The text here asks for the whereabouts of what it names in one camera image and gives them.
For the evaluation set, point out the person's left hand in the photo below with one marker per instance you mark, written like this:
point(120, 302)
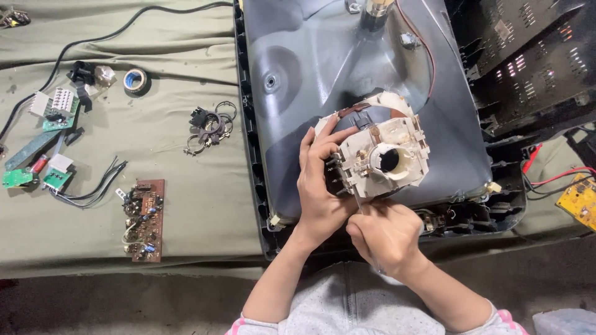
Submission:
point(319, 204)

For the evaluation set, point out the person's right hand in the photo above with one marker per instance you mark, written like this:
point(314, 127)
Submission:
point(395, 237)

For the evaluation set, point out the person's right fingers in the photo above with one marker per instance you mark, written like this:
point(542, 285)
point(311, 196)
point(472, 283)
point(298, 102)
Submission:
point(365, 237)

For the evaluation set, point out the person's left fingers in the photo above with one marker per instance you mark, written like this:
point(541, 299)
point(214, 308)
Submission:
point(328, 139)

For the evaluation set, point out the white deflection yoke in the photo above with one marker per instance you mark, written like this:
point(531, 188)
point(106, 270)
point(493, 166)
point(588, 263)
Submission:
point(395, 149)

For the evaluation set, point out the person's grey speckled sweater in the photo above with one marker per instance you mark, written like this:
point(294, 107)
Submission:
point(354, 302)

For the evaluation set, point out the grey picture tube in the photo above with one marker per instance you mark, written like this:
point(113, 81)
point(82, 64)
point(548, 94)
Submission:
point(326, 60)

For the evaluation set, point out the olive green cloth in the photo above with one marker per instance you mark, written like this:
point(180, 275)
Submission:
point(186, 223)

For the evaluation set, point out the brown circuit board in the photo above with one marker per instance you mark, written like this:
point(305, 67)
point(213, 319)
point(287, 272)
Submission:
point(149, 218)

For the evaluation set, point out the blue tape roll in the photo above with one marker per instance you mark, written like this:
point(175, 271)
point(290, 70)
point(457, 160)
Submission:
point(135, 81)

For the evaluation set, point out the red test lead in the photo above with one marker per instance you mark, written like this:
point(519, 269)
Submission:
point(558, 176)

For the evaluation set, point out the black television back cover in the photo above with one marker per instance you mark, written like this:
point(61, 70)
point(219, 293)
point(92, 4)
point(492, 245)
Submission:
point(526, 60)

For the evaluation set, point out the yellow circuit board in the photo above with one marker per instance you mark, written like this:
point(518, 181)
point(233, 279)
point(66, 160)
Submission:
point(579, 200)

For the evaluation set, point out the pale plastic bag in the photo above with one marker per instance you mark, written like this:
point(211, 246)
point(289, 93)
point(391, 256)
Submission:
point(565, 322)

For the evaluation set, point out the black part with clear tape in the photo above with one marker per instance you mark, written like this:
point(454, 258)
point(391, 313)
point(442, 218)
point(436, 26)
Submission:
point(84, 77)

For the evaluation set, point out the green board with white heatsinks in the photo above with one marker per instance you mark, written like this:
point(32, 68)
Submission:
point(58, 109)

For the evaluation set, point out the green board with white block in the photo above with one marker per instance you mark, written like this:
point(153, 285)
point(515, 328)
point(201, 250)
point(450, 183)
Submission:
point(58, 172)

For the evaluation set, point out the long green strip board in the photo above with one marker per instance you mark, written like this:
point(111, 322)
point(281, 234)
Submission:
point(30, 150)

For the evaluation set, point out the green board with red capacitor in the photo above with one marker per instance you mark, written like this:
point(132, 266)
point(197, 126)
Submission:
point(18, 177)

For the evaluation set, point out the small dark electronic part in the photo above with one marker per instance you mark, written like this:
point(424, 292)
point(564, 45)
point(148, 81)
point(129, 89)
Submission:
point(14, 17)

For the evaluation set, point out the black television front frame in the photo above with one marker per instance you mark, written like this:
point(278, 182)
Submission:
point(470, 218)

